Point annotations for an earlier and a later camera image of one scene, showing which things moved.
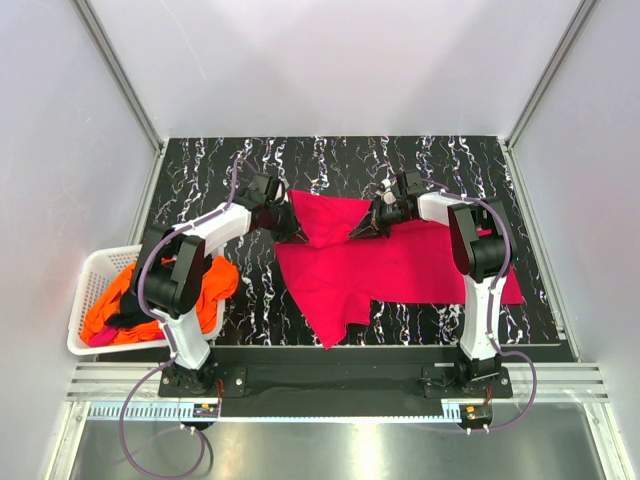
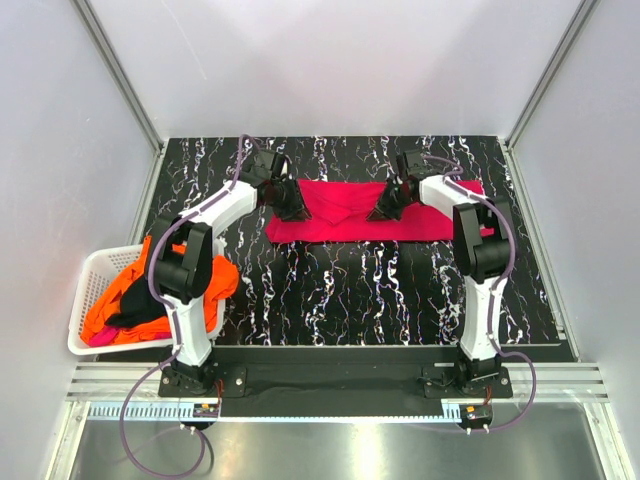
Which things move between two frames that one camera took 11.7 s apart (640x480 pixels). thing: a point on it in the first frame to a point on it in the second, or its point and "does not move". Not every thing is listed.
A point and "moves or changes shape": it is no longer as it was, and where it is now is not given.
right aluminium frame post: x=584 y=9 does not move
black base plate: x=335 y=382 does not move
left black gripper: x=298 y=236 to x=296 y=211
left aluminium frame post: x=117 y=71 does not move
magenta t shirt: x=333 y=277 moves or changes shape
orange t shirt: x=220 y=282 does not move
